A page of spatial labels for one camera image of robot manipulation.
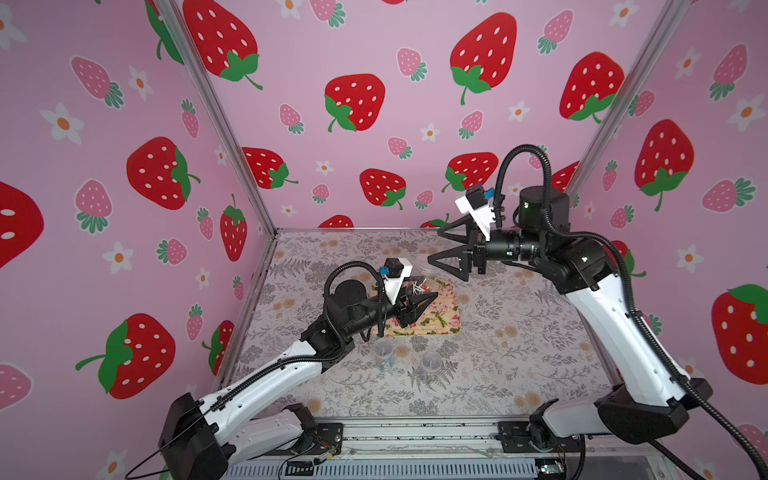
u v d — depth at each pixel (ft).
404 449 2.40
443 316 3.15
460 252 1.57
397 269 1.80
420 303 1.96
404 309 1.87
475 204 1.58
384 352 2.79
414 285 2.11
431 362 2.94
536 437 2.17
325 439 2.41
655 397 1.25
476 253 1.59
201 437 1.26
